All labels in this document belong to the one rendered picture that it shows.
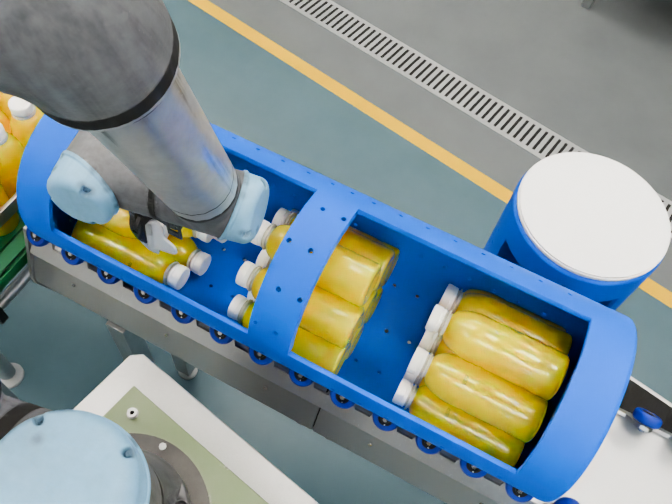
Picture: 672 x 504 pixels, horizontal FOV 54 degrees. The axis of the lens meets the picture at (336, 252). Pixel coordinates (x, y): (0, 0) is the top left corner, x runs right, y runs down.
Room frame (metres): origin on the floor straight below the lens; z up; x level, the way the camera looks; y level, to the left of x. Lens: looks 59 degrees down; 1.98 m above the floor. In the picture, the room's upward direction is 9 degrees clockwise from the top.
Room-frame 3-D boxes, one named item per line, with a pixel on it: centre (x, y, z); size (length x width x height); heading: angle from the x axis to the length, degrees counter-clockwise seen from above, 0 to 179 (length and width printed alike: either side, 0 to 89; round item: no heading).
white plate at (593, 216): (0.75, -0.45, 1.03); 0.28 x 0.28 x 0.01
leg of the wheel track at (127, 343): (0.57, 0.44, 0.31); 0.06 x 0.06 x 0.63; 70
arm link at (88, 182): (0.41, 0.25, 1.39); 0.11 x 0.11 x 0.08; 81
